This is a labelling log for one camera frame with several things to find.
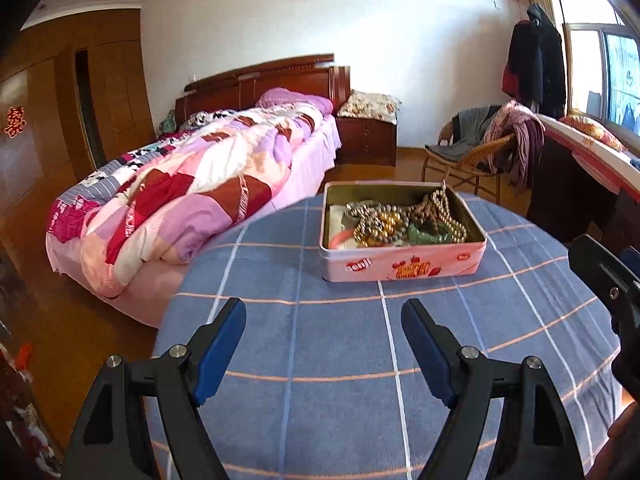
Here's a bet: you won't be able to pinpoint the window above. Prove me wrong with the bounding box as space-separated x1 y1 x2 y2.
560 0 640 138

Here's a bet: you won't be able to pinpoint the green bead bracelet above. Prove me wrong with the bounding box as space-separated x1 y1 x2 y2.
405 224 454 247

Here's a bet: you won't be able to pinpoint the dark wooden desk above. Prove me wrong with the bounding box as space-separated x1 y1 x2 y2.
526 115 640 261

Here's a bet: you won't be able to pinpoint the red white desk cloth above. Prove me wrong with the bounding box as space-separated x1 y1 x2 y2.
540 115 640 196

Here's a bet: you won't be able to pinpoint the red paper decoration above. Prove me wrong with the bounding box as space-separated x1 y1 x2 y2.
4 106 27 139

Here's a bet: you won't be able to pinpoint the white printed paper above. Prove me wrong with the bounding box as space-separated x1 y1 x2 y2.
325 207 353 249

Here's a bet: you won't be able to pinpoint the pale bead necklace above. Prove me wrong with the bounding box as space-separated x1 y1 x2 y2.
439 190 469 244

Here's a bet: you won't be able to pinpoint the pink pillow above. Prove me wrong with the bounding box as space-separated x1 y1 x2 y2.
256 87 334 116

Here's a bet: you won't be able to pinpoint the wooden wardrobe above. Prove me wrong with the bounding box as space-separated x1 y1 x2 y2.
0 7 157 311

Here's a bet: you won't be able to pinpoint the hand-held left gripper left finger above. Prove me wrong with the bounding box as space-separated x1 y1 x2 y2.
60 297 247 480

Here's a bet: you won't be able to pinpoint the blue checkered tablecloth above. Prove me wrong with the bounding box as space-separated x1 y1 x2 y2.
150 191 632 480

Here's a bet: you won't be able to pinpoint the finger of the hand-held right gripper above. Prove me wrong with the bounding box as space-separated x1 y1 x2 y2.
568 234 640 313
620 246 640 283

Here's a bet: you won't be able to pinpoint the wicker chair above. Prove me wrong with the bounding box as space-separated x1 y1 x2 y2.
421 105 518 206

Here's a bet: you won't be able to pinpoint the floral cushion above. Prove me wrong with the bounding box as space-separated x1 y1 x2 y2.
559 115 628 153

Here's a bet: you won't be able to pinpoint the hanging dark coats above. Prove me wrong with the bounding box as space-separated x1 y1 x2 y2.
502 2 567 120

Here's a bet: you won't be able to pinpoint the pink striped clothing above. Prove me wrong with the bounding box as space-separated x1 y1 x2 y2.
482 100 547 190

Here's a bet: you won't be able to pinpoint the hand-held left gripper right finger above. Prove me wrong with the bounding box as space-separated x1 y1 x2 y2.
401 298 586 480

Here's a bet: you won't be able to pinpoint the amber bead bracelet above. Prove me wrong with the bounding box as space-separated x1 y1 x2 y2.
352 210 407 249

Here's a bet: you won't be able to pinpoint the brown bead necklace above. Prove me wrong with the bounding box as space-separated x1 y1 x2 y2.
409 182 451 227

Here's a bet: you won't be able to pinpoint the wooden bed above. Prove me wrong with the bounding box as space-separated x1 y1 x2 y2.
45 52 352 329

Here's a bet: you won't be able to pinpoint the black white patterned blanket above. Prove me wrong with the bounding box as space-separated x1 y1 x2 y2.
47 109 241 233

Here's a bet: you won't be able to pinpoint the pink patchwork quilt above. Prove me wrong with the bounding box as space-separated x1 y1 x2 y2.
80 102 326 299

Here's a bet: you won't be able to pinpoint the person's right hand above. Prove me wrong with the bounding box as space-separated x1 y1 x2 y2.
606 401 640 463

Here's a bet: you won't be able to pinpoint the pink tin box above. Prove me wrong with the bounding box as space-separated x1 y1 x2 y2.
320 181 487 282

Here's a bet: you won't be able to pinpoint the grey clothing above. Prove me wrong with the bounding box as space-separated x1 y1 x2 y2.
432 106 506 161

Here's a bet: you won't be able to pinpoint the pink bangle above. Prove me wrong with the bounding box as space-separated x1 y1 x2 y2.
327 227 359 251

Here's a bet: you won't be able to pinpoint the red floral cloth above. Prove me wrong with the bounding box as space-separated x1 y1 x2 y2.
0 340 62 480

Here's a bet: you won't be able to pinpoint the dark wooden nightstand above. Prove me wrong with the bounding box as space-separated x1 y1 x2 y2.
336 91 402 167

